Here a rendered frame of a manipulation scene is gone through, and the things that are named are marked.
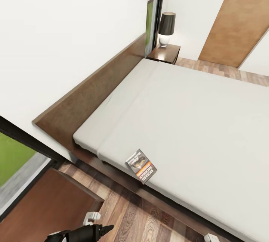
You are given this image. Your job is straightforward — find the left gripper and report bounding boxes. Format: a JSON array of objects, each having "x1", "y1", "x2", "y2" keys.
[{"x1": 77, "y1": 224, "x2": 114, "y2": 242}]

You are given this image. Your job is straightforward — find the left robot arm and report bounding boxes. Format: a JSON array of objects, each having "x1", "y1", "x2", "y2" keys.
[{"x1": 44, "y1": 212, "x2": 114, "y2": 242}]

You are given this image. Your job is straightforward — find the hardback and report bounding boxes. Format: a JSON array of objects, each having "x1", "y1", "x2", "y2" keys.
[{"x1": 126, "y1": 149, "x2": 157, "y2": 184}]

